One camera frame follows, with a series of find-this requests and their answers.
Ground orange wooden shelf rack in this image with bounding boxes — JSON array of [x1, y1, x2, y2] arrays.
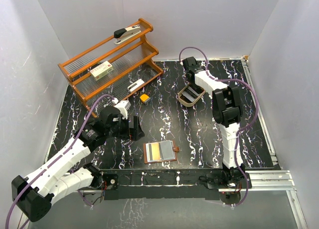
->
[[58, 18, 163, 116]]

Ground brown leather card holder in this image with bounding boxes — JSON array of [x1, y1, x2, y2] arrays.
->
[[144, 140, 179, 164]]

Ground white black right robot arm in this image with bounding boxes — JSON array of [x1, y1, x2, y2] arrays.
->
[[177, 57, 245, 188]]

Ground white staples box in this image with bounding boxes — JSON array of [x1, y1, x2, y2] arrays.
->
[[90, 61, 114, 81]]

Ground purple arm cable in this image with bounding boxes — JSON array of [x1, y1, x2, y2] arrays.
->
[[4, 94, 120, 229], [178, 46, 260, 207]]

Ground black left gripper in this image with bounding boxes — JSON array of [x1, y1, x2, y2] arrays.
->
[[106, 114, 144, 140]]

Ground cream oval card tray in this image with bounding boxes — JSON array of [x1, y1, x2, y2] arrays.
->
[[177, 83, 206, 108]]

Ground gold credit card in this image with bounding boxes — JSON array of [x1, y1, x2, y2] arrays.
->
[[146, 142, 161, 162]]

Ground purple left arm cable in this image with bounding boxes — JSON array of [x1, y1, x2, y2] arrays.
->
[[4, 94, 120, 229]]

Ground black white stapler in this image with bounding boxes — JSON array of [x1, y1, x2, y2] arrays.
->
[[113, 25, 141, 44]]

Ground yellow grey eraser block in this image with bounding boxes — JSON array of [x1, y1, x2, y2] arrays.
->
[[140, 94, 151, 104]]

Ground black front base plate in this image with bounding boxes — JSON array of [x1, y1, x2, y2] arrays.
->
[[102, 169, 226, 200]]

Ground small white black device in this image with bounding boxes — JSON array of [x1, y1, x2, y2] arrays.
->
[[127, 79, 145, 92]]

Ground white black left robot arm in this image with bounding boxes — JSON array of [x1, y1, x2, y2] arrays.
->
[[11, 105, 145, 222]]

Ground aluminium frame rail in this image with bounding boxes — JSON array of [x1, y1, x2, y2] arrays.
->
[[239, 55, 309, 229]]

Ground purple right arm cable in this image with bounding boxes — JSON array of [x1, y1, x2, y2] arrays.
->
[[178, 46, 260, 207]]

